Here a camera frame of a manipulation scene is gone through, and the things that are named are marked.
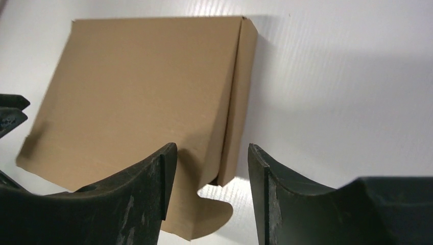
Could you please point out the brown cardboard box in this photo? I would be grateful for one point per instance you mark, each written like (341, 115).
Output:
(123, 88)

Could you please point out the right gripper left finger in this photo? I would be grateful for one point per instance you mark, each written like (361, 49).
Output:
(127, 207)

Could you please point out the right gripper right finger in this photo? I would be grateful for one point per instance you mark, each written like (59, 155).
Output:
(290, 208)

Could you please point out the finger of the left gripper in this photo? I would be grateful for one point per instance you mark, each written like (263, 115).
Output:
(10, 119)
(14, 101)

